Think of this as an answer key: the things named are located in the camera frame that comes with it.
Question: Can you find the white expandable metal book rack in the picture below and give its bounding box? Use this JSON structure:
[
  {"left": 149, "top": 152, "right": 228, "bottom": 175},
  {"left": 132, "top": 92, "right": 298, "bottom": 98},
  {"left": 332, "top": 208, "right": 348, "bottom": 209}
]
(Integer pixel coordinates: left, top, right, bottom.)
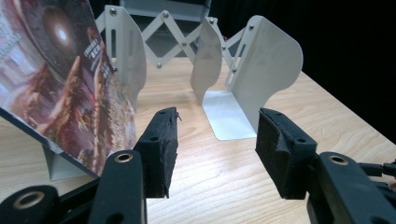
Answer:
[{"left": 41, "top": 4, "right": 304, "bottom": 182}]

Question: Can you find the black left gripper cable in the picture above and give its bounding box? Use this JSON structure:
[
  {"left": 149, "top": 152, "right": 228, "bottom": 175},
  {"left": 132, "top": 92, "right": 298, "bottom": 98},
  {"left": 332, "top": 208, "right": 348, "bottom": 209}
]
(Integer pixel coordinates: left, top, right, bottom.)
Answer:
[{"left": 357, "top": 159, "right": 396, "bottom": 179}]

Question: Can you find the white metal stand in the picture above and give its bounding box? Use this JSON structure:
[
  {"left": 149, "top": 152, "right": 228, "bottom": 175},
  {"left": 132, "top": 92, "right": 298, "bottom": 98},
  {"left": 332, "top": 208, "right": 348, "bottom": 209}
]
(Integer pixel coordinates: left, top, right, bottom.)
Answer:
[{"left": 119, "top": 0, "right": 213, "bottom": 23}]

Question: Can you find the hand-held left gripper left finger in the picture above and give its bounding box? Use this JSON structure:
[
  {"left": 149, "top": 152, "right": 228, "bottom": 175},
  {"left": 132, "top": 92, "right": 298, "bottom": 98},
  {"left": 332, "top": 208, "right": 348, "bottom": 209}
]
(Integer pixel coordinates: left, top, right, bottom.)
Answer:
[{"left": 134, "top": 106, "right": 183, "bottom": 200}]

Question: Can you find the red illustrated magazine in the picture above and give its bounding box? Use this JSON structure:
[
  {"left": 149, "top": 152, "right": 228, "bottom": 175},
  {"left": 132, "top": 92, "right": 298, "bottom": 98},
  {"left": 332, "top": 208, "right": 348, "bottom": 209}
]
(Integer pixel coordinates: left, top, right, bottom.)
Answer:
[{"left": 0, "top": 0, "right": 138, "bottom": 179}]

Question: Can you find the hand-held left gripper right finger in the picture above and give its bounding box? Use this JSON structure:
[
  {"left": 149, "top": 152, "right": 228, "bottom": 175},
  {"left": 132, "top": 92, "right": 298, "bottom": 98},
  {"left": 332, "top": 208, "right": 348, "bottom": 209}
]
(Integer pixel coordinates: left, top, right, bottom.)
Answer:
[{"left": 254, "top": 107, "right": 318, "bottom": 201}]

